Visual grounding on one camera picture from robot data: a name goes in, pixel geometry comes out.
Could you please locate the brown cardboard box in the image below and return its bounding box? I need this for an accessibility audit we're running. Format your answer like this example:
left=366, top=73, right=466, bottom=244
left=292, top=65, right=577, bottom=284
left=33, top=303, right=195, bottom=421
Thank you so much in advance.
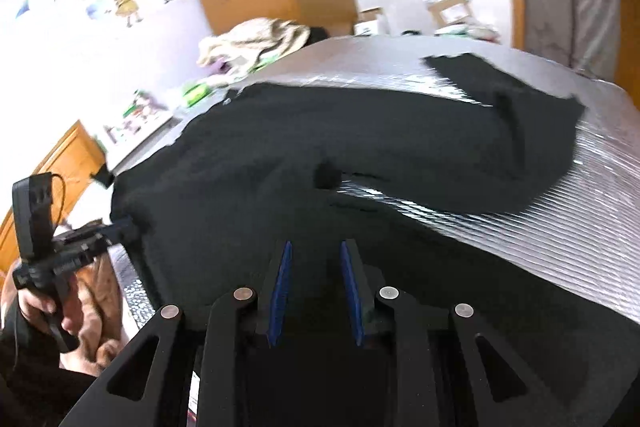
left=426, top=0, right=477, bottom=28

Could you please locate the beige floral cloth pile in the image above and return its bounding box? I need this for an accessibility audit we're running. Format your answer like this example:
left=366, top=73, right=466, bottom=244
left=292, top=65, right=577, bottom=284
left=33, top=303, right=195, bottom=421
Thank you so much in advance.
left=196, top=18, right=312, bottom=68

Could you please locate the brown plush blanket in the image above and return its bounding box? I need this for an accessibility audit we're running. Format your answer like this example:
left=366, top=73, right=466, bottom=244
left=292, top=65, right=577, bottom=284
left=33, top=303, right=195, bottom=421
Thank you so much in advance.
left=72, top=249, right=128, bottom=370

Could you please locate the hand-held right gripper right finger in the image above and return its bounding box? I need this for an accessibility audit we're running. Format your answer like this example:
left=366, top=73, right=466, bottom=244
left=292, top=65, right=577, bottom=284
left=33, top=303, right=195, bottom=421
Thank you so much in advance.
left=340, top=239, right=568, bottom=427

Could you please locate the wooden headboard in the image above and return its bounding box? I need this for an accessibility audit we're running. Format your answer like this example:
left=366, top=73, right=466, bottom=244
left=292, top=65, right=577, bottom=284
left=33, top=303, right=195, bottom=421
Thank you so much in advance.
left=0, top=119, right=110, bottom=270

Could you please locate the white open box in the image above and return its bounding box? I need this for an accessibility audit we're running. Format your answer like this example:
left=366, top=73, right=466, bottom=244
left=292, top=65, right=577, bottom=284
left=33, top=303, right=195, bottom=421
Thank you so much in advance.
left=356, top=7, right=392, bottom=36

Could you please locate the person's left hand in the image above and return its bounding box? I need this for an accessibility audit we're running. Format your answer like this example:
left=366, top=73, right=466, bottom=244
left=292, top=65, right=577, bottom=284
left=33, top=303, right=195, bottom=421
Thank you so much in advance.
left=17, top=274, right=86, bottom=339

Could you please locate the green tissue pack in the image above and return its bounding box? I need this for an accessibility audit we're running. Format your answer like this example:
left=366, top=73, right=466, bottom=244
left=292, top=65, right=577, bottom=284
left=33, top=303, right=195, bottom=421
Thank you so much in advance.
left=181, top=81, right=212, bottom=108

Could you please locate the black fleece garment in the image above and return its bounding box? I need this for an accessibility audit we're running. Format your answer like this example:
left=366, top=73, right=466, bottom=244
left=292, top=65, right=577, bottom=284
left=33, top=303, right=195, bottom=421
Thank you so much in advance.
left=109, top=53, right=640, bottom=427

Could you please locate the black bag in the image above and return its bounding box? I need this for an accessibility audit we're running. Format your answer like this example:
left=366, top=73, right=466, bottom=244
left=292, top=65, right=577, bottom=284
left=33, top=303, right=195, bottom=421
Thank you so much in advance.
left=307, top=26, right=335, bottom=46

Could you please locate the person's left forearm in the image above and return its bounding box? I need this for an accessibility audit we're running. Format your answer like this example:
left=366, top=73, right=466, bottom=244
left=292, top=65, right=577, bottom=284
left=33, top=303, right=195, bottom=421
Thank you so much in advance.
left=0, top=304, right=98, bottom=427

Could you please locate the silver foil mat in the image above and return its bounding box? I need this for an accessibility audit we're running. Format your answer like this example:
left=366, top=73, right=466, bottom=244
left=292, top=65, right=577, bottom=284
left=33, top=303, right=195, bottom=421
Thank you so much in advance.
left=112, top=34, right=640, bottom=360

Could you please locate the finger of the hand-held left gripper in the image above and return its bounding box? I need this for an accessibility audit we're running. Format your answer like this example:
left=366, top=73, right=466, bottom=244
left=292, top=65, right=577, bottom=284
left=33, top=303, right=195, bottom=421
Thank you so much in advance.
left=101, top=216, right=139, bottom=245

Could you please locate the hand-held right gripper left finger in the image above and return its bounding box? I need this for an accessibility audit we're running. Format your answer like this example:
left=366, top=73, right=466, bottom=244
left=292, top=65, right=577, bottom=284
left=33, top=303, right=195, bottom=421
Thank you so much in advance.
left=59, top=239, right=294, bottom=427

